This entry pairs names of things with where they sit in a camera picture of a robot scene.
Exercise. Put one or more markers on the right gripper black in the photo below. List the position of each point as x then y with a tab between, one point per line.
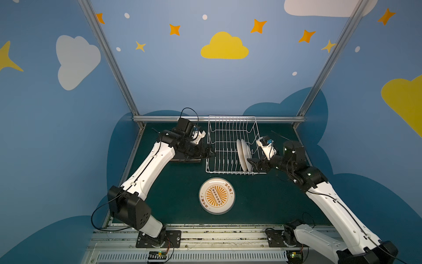
262	161

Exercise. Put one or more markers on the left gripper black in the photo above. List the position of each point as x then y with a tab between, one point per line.
200	150

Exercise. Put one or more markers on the white round plate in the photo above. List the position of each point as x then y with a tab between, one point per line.
247	155
241	156
217	196

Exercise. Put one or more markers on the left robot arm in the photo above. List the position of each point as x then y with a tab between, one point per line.
127	202

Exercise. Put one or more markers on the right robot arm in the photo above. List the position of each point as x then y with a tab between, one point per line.
359	245

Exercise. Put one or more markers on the right controller board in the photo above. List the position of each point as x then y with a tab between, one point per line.
294	257

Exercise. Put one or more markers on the controller board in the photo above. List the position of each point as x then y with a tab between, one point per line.
294	257
157	255

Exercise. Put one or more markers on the left controller board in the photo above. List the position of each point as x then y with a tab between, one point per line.
157	255

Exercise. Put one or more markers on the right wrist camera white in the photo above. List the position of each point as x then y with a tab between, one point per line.
267	146

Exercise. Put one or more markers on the white wire dish rack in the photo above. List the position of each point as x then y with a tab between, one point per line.
222	135

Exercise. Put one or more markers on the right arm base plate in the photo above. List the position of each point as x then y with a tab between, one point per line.
282	238

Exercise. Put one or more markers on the aluminium rear frame rail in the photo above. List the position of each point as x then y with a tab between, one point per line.
212	118

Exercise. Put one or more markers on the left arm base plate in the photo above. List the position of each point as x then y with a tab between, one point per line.
163	240

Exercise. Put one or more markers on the front aluminium rail bed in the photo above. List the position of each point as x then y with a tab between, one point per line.
198	244

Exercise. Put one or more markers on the right aluminium frame post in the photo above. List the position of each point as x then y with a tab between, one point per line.
347	32

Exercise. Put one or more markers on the aluminium frame post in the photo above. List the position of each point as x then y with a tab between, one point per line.
347	32
96	28

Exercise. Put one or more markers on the left aluminium frame post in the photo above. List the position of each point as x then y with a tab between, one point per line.
96	28

